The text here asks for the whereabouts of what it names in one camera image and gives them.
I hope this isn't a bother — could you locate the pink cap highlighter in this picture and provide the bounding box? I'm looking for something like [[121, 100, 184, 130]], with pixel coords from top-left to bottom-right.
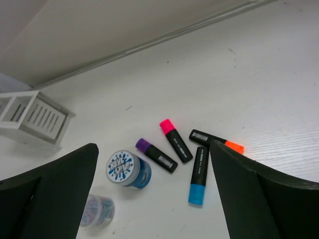
[[159, 119, 193, 164]]

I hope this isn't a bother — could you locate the clear jar of paper clips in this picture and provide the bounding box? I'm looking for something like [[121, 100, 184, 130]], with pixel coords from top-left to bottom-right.
[[80, 194, 115, 228]]

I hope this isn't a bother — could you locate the purple cap highlighter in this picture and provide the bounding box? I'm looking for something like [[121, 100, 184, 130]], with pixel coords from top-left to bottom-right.
[[136, 138, 178, 173]]

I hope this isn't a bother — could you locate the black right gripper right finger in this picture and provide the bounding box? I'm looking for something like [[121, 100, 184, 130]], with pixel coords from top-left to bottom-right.
[[210, 141, 319, 239]]

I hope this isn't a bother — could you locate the aluminium table edge rail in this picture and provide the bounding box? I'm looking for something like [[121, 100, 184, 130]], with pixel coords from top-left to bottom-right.
[[32, 0, 272, 90]]

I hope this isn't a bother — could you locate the white slatted organizer box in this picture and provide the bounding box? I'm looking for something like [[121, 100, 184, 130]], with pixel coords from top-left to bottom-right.
[[0, 91, 75, 149]]

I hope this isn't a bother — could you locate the orange cap highlighter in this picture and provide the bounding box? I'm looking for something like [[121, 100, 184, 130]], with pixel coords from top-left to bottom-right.
[[189, 129, 245, 154]]

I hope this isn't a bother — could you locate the blue lidded slime jar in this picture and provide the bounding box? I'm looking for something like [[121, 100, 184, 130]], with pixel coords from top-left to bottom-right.
[[106, 150, 152, 189]]

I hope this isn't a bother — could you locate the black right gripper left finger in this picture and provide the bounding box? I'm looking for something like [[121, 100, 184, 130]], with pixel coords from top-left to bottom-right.
[[0, 143, 99, 239]]

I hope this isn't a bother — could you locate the blue cap highlighter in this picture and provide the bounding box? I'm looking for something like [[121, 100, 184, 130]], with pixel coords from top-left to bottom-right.
[[188, 146, 209, 206]]

